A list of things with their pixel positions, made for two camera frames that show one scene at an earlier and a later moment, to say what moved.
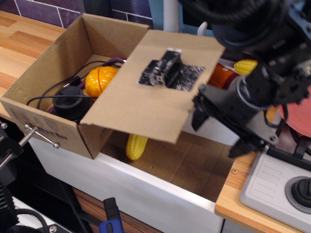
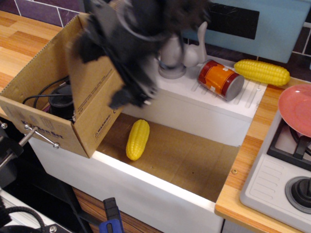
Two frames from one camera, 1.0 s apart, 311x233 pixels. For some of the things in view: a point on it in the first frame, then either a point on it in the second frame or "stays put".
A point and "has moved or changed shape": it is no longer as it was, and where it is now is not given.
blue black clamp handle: x=114 y=224 stays put
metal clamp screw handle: x=29 y=135 stays put
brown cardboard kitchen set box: x=88 y=86 has moved or changed shape
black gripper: x=242 y=112 to x=135 y=56
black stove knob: x=298 y=190 stays put
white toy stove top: x=264 y=191 stays put
